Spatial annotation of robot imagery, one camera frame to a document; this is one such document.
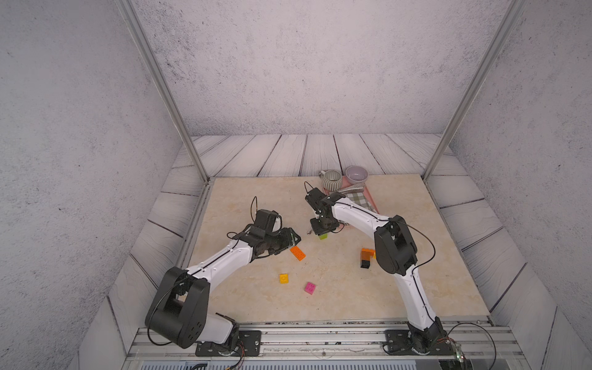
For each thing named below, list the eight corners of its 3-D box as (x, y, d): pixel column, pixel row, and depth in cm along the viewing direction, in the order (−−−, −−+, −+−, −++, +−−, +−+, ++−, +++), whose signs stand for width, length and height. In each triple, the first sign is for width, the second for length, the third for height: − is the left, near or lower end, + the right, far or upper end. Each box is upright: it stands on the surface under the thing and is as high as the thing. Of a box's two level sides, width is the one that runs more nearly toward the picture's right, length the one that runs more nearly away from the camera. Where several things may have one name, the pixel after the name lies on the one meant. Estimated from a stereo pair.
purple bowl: (346, 187, 119) (348, 179, 115) (344, 173, 126) (345, 165, 122) (367, 187, 119) (370, 179, 115) (364, 173, 126) (366, 165, 122)
